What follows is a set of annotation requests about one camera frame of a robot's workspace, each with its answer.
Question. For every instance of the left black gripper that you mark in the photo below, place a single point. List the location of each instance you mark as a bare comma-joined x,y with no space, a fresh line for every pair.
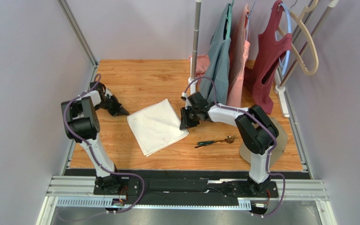
115,112

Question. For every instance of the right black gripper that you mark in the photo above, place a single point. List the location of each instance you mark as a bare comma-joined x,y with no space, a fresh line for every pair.
188,115

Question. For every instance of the white cloth napkin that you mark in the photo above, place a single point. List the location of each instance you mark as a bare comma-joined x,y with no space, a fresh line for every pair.
156,127

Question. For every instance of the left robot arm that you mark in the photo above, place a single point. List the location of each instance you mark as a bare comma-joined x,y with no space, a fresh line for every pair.
81,124

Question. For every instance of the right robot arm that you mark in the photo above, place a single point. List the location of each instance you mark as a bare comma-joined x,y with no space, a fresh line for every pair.
258,132

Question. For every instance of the pink cloth on table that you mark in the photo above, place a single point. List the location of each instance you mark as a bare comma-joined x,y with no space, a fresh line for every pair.
202,65

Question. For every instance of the grey-blue hanging shirt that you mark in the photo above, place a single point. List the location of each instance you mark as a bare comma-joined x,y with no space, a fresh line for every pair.
215,84

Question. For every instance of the salmon pink hanging shirt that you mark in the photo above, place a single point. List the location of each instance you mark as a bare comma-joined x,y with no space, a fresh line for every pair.
239,51

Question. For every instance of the tan baseball cap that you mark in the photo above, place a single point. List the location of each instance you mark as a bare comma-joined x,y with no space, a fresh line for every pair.
282,141

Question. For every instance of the metal clothes rack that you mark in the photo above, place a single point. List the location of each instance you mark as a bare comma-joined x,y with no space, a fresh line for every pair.
280,79

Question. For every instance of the dark red tank top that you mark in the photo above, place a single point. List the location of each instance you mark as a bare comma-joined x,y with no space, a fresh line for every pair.
272,51

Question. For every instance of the teal hanger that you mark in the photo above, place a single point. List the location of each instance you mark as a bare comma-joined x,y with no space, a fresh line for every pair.
228,21

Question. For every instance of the beige wooden hanger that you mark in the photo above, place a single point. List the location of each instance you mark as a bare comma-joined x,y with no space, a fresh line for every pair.
309,40

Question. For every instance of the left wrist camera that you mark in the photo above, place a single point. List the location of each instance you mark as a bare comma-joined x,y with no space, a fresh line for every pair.
108,93

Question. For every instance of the gold utensil dark handle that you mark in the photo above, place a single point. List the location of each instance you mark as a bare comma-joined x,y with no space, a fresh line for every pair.
208,143

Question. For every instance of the gold fork green handle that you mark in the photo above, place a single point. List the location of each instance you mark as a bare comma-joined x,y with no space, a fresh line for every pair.
228,139

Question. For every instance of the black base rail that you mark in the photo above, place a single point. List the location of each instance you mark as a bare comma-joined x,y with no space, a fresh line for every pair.
177,188

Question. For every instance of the aluminium frame post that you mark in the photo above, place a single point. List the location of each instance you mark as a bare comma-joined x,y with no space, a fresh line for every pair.
65,7

